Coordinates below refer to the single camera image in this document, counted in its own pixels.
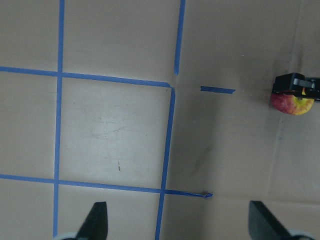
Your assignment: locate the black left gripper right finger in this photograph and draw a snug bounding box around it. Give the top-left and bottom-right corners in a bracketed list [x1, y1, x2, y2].
[248, 200, 292, 240]

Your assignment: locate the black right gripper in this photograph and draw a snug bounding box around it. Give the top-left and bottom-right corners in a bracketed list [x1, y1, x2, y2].
[271, 72, 320, 102]

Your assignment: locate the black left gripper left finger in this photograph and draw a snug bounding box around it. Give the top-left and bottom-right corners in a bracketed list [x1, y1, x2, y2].
[75, 201, 108, 240]

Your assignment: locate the red yellow apple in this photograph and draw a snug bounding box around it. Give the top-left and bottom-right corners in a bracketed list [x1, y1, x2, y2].
[270, 88, 315, 116]

